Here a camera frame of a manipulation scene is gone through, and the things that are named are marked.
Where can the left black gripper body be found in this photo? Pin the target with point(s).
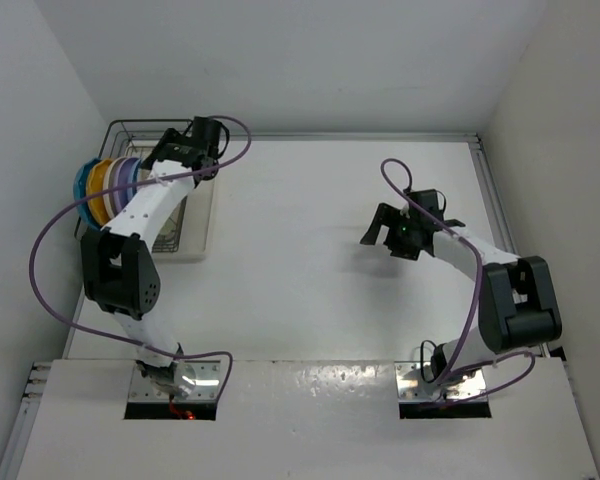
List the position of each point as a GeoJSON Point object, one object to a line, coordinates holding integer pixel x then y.
{"type": "Point", "coordinates": [170, 136]}

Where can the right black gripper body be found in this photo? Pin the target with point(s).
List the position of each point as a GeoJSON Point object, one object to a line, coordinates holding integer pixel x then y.
{"type": "Point", "coordinates": [400, 238]}

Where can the purple plate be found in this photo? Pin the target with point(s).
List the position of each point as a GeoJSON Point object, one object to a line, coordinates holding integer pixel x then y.
{"type": "Point", "coordinates": [125, 176]}

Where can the yellow polka dot plate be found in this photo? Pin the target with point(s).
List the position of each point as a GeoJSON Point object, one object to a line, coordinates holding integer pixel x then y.
{"type": "Point", "coordinates": [95, 184]}

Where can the teal polka dot plate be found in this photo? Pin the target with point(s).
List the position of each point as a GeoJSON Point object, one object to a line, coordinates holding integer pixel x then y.
{"type": "Point", "coordinates": [79, 192]}

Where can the beige green leaf plate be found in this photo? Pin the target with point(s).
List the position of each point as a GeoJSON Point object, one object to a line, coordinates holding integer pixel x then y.
{"type": "Point", "coordinates": [170, 231]}

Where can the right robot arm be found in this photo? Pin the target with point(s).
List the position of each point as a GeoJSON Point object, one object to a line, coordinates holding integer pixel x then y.
{"type": "Point", "coordinates": [513, 306]}

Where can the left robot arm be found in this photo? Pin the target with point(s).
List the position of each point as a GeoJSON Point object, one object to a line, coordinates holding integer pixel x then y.
{"type": "Point", "coordinates": [118, 268]}

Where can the cream drip tray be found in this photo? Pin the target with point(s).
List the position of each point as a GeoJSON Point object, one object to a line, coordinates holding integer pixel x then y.
{"type": "Point", "coordinates": [202, 225]}

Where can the grey wire dish rack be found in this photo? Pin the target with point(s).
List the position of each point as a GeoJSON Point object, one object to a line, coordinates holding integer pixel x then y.
{"type": "Point", "coordinates": [136, 138]}

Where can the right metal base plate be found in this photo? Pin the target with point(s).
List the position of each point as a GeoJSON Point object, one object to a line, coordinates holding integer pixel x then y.
{"type": "Point", "coordinates": [411, 388]}

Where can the metal base plate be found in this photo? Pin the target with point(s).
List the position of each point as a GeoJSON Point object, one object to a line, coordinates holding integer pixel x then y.
{"type": "Point", "coordinates": [411, 388]}
{"type": "Point", "coordinates": [182, 382]}

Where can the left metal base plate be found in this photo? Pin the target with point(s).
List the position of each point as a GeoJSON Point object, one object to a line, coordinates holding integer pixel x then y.
{"type": "Point", "coordinates": [182, 382]}

